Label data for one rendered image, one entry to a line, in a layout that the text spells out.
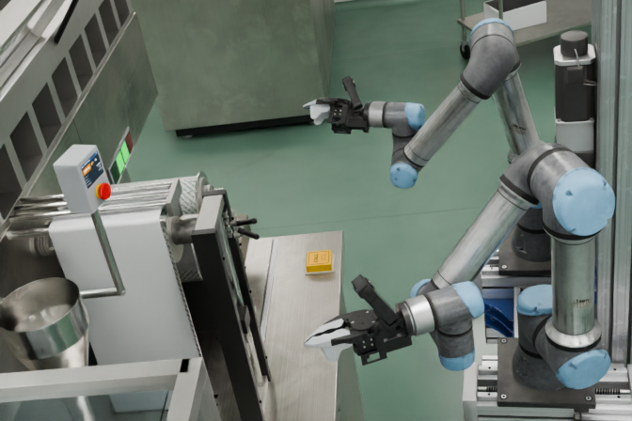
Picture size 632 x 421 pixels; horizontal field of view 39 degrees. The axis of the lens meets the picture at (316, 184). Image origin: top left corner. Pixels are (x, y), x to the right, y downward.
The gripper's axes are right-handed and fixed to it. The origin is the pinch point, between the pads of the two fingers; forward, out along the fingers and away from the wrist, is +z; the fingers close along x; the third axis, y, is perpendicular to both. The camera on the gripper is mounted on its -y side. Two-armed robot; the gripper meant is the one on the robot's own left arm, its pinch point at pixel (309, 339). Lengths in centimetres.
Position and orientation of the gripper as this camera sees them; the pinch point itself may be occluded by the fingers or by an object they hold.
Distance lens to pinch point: 177.6
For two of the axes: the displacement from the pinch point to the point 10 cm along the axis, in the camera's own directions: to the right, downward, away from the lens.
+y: 1.9, 9.0, 4.0
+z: -9.5, 2.7, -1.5
